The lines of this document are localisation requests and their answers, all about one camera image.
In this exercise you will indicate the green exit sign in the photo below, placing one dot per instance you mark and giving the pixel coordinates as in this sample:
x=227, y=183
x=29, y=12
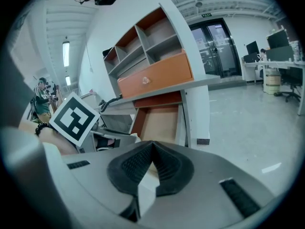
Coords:
x=206, y=14

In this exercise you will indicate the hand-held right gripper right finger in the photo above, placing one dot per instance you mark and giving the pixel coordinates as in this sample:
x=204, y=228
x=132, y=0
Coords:
x=202, y=187

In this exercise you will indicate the person's left forearm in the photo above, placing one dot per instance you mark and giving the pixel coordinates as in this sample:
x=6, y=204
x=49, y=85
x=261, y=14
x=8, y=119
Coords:
x=57, y=139

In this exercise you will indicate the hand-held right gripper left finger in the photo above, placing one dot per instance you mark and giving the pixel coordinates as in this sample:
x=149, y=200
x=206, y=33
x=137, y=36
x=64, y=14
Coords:
x=95, y=180

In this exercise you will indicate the black computer monitor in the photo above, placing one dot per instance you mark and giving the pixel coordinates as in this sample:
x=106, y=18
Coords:
x=252, y=48
x=277, y=39

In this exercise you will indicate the white office desk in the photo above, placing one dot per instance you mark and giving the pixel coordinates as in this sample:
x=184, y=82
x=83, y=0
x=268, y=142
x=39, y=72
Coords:
x=274, y=64

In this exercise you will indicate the wooden desk drawer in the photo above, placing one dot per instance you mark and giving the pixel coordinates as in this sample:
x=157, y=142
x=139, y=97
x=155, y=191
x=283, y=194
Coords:
x=159, y=125

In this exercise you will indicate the long ceiling light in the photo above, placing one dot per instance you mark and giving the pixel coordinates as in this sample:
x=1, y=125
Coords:
x=68, y=80
x=66, y=54

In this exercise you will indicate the grey wooden desk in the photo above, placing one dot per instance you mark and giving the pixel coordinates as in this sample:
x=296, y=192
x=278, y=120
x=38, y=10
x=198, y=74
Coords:
x=166, y=89

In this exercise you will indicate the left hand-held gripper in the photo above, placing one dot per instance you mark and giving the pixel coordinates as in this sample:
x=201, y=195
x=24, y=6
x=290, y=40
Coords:
x=74, y=120

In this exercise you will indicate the grey and orange shelf unit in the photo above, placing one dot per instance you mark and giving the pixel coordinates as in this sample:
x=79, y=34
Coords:
x=147, y=42

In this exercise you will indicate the yellow and white bin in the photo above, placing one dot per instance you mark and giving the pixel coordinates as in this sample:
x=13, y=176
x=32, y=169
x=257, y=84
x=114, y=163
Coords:
x=272, y=81

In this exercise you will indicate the black glass double door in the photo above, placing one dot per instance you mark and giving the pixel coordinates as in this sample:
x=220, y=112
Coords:
x=216, y=49

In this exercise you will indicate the black office chair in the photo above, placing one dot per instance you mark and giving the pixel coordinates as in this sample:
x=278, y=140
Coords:
x=291, y=80

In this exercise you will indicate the black bag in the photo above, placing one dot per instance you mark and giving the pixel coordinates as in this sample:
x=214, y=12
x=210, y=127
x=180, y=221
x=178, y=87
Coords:
x=107, y=52

